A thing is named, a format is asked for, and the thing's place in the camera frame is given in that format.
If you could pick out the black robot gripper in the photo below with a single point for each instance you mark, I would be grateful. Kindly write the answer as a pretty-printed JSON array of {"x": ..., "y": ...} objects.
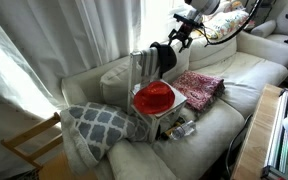
[{"x": 189, "y": 23}]

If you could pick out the dark grey fedora hat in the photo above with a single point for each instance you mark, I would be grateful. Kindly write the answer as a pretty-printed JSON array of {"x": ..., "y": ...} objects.
[{"x": 167, "y": 57}]

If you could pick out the red sequin hat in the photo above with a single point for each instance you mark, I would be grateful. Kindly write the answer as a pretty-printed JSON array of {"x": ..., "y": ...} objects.
[{"x": 154, "y": 98}]

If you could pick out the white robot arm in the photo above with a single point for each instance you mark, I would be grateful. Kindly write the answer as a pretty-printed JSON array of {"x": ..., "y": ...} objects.
[{"x": 204, "y": 7}]

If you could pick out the striped cloth on chair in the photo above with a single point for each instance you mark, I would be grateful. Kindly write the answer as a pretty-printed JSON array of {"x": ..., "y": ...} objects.
[{"x": 149, "y": 64}]

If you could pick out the cream fabric sofa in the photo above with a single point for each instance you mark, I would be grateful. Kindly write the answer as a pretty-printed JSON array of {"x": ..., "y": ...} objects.
[{"x": 246, "y": 63}]

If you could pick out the yellow black object under chair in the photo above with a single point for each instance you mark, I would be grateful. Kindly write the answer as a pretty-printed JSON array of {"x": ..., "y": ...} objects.
[{"x": 166, "y": 134}]

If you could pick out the floral cushion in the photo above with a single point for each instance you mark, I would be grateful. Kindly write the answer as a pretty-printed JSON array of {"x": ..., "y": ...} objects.
[{"x": 224, "y": 23}]

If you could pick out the red patterned folded blanket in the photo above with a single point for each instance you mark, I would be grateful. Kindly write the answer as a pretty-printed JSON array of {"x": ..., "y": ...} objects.
[{"x": 199, "y": 89}]

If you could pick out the cream back cushion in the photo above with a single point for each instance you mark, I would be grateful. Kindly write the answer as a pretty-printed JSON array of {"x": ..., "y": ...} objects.
[{"x": 114, "y": 85}]

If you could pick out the clear plastic water bottle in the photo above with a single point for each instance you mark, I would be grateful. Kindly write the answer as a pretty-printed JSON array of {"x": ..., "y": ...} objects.
[{"x": 183, "y": 130}]

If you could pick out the grey white patterned pillow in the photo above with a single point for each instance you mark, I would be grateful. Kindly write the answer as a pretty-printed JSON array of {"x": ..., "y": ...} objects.
[{"x": 100, "y": 128}]

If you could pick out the light wooden table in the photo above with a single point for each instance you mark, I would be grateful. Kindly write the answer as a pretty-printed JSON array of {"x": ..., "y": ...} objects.
[{"x": 252, "y": 156}]

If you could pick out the white curtain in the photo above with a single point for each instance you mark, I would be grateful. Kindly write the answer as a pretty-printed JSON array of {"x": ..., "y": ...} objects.
[{"x": 44, "y": 41}]

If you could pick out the wooden folding chair frame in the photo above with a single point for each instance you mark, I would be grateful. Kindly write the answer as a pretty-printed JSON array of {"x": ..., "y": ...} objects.
[{"x": 14, "y": 144}]

